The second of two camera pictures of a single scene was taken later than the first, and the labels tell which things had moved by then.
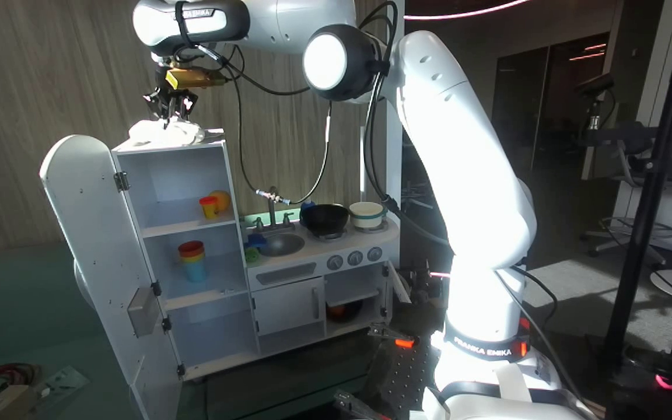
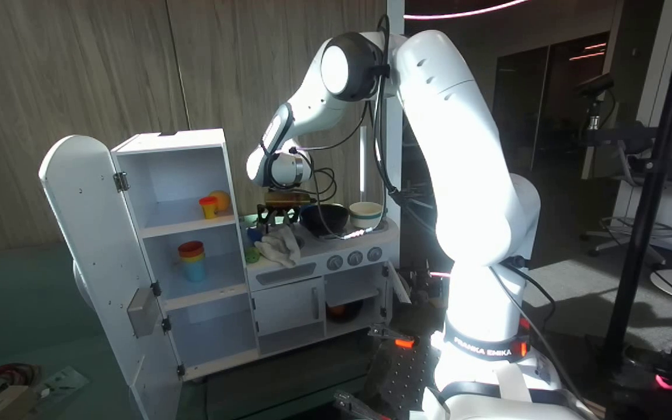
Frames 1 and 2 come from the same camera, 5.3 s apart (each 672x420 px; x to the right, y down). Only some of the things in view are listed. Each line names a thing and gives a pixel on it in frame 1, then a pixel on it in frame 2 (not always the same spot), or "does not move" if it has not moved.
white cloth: (161, 134) to (282, 243)
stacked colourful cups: (192, 253) does not move
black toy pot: (328, 217) does not move
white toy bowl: (368, 215) does not move
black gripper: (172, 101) to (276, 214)
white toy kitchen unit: (234, 287) does not move
